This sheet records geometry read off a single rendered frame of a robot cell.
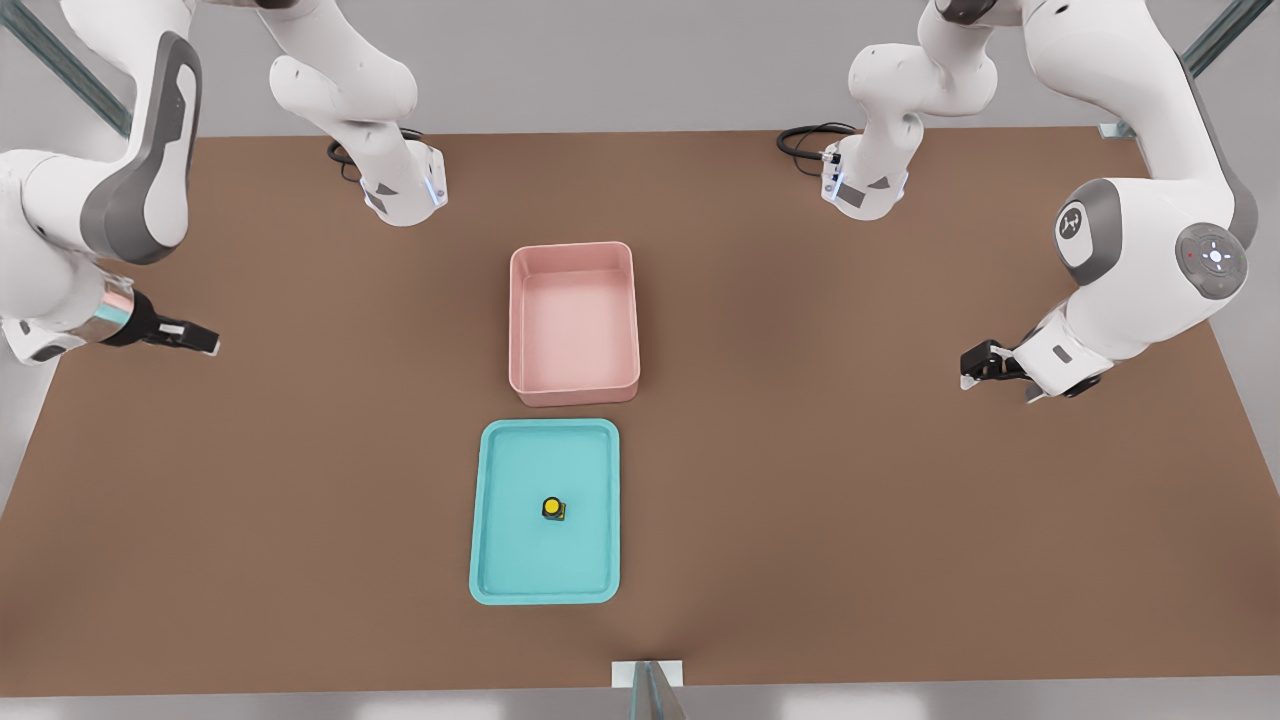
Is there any pink plastic box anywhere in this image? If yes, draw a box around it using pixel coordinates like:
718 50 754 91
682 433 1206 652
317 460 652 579
508 241 642 408

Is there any pale blue-green tray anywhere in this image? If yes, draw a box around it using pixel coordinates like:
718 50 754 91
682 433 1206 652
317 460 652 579
469 418 622 607

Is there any black cable loop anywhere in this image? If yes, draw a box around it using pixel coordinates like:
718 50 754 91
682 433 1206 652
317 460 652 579
776 122 863 182
326 127 427 185

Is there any silver frame post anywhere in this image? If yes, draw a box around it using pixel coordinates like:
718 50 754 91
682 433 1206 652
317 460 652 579
611 659 688 720
0 0 135 139
1098 0 1280 142

